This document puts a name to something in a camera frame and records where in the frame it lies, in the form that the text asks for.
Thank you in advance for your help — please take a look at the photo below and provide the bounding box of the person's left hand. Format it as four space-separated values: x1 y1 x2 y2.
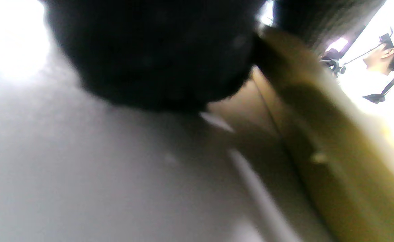
44 0 386 112

